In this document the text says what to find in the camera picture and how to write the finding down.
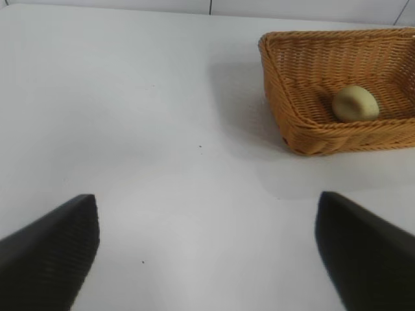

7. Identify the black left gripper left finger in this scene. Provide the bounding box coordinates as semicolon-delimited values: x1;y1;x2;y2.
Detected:
0;193;100;311

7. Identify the pale yellow egg yolk pastry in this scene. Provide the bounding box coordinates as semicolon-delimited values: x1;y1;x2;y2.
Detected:
331;85;380;123

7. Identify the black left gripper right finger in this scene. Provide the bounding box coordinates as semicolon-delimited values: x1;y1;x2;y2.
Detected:
314;190;415;311

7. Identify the brown woven wicker basket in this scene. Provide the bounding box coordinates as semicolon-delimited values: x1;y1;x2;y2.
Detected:
258;27;415;157

